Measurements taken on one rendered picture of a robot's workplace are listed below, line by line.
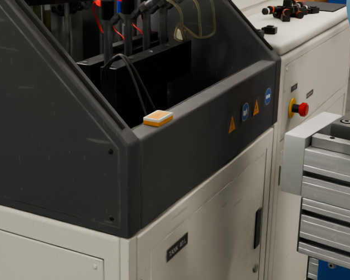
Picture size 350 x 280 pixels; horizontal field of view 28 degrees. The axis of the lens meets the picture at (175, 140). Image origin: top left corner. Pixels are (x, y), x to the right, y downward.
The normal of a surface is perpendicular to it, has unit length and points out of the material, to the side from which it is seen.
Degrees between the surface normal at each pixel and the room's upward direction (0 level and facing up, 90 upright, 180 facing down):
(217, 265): 90
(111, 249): 90
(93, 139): 90
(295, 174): 90
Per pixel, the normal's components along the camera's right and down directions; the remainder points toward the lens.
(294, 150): -0.58, 0.27
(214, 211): 0.89, 0.17
